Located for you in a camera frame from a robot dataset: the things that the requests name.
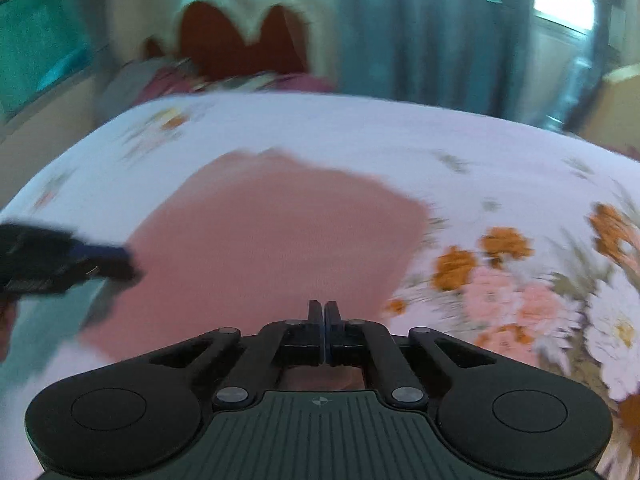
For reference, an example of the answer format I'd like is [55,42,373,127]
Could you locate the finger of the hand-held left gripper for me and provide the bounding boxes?
[67,240,145,289]

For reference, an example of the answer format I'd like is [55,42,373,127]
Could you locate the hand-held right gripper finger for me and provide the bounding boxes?
[149,300,326,409]
[325,301,499,407]

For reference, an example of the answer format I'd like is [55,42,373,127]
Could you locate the pink garment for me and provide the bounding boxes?
[80,147,434,366]

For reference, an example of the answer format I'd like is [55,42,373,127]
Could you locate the teal framed panel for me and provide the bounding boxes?
[0,0,97,117]

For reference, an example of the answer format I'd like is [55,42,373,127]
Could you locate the floral bed sheet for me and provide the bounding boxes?
[0,87,640,480]

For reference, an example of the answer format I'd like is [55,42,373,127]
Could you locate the red headboard with white trim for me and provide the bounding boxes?
[142,0,322,87]

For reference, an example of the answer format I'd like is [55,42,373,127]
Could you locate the blue curtain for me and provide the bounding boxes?
[545,0,627,134]
[335,0,539,111]

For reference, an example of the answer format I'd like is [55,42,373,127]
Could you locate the cream footboard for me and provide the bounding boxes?
[575,62,640,162]

